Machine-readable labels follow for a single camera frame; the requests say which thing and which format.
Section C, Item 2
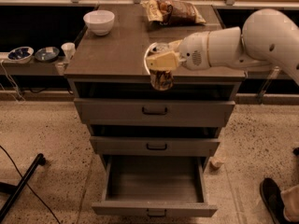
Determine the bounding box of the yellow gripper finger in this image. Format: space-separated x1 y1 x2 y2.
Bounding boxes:
169 40 181 51
146 50 185 71

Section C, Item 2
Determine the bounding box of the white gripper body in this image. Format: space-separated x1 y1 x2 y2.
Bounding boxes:
178 32 210 70

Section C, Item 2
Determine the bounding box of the orange soda can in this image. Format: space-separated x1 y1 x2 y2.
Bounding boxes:
149 43 173 91

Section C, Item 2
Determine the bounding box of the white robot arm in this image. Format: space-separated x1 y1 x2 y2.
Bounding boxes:
144 8 299 84

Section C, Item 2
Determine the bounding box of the grey drawer cabinet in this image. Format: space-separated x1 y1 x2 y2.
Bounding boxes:
65 5 245 159

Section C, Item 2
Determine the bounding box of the grey top drawer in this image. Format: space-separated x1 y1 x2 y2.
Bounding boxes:
74 98 235 127

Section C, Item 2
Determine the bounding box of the grey drawer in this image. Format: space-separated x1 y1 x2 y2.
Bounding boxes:
90 136 220 157
74 98 235 127
93 155 218 217

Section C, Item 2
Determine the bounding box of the grey middle drawer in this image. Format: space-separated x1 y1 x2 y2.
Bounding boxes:
90 136 220 157

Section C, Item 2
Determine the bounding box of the grey bottom drawer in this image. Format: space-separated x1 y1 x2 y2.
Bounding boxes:
93 155 218 217

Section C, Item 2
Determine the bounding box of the brown chip bag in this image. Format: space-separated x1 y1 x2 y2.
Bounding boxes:
142 0 206 26

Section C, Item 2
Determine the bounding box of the white ceramic bowl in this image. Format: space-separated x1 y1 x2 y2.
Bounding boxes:
83 10 115 35

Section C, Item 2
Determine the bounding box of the small white paper cup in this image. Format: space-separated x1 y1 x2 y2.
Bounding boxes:
61 42 76 60

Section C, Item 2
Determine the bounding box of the dark blue shallow bowl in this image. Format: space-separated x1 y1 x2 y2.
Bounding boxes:
35 47 60 63

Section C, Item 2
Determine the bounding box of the blue patterned bowl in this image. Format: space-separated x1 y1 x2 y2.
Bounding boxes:
8 47 34 63

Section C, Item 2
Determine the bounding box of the grey side shelf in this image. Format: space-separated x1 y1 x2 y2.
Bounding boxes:
0 52 68 76

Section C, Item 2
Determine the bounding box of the black shoe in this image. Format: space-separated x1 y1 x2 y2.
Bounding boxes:
260 177 290 224

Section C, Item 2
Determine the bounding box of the beige trouser leg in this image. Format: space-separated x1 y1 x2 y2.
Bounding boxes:
280 185 299 222

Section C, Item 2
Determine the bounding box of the black stand leg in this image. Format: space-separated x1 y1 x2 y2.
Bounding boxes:
0 153 46 223

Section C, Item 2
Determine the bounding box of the black floor cable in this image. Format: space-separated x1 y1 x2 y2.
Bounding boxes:
0 144 63 224

